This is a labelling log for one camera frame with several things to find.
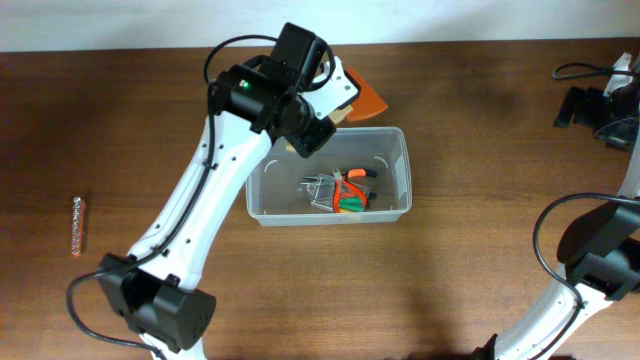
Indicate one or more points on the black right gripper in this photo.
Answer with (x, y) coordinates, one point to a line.
(583, 114)

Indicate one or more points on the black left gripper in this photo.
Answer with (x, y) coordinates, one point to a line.
(313, 141)

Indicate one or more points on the red black diagonal cutters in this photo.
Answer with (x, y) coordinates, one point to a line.
(347, 197)

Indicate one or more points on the orange scraper with wooden handle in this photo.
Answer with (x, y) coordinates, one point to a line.
(368, 105)

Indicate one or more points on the orange black long-nose pliers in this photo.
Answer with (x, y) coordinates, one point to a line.
(321, 186)

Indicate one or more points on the clear box of coloured tubes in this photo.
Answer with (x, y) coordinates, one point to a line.
(325, 204)

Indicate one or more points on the orange bit holder strip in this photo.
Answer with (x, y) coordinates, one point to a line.
(79, 213)

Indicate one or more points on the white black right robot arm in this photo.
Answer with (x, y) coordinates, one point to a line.
(597, 254)

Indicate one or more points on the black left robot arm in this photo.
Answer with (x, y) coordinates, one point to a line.
(287, 94)

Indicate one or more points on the clear plastic container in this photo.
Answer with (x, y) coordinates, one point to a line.
(272, 193)

